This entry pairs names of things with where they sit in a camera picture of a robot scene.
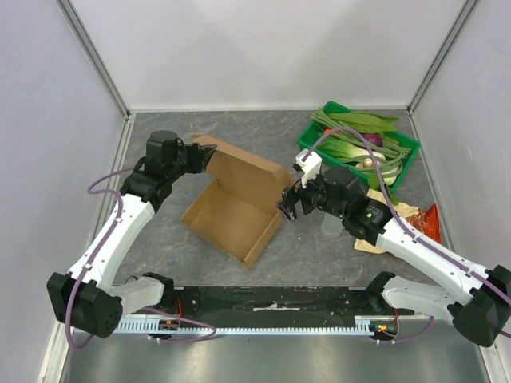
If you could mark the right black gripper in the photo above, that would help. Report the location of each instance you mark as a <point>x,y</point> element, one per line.
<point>297,198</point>

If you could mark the green leafy vegetables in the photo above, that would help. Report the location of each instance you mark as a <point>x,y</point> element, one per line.
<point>366,122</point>

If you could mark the red onion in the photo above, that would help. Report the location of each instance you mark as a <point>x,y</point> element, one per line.
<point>374,138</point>

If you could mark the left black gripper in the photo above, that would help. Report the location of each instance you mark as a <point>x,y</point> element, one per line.
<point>200,157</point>

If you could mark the brown cardboard box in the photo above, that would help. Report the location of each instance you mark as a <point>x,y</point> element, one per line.
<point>236,212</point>

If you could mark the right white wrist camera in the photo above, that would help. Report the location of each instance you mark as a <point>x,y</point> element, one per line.
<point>309,163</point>

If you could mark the white mushroom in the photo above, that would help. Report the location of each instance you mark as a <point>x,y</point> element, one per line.
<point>369,164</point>

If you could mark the red chip bag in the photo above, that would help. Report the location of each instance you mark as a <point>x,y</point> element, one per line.
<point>427,222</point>

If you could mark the clear plastic water bottle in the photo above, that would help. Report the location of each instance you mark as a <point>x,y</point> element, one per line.
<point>332,226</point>

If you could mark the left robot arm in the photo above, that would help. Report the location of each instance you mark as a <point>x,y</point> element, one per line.
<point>85,297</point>

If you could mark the green plastic tray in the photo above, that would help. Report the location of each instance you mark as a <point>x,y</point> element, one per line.
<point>313,132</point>

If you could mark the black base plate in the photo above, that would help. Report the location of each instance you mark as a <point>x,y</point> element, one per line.
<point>277,305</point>

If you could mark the green long beans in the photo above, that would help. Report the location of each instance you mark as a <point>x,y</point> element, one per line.
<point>359,137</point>

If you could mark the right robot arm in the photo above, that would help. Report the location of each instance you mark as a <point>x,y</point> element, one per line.
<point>474,299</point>

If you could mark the white slotted cable duct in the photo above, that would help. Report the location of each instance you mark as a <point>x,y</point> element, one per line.
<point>157,325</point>

